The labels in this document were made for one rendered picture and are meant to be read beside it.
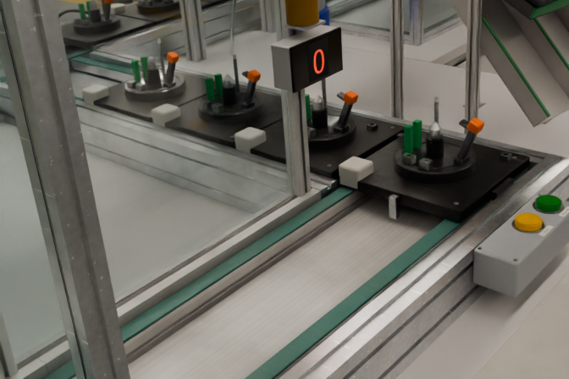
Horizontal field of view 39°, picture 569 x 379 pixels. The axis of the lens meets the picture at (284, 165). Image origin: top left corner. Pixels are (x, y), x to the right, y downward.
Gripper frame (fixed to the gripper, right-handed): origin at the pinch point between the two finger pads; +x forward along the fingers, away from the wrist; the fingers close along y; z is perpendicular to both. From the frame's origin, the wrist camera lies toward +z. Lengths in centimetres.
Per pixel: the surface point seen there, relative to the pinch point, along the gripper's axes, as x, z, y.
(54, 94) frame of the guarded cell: -29, 14, 107
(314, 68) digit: 12.0, -1.6, 48.1
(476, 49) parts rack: 11.7, -10.6, 8.7
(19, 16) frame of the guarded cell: -31, 19, 108
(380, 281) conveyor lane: -2, -30, 59
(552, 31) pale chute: 11.7, -14.7, -17.1
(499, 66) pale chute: 9.3, -14.8, 6.1
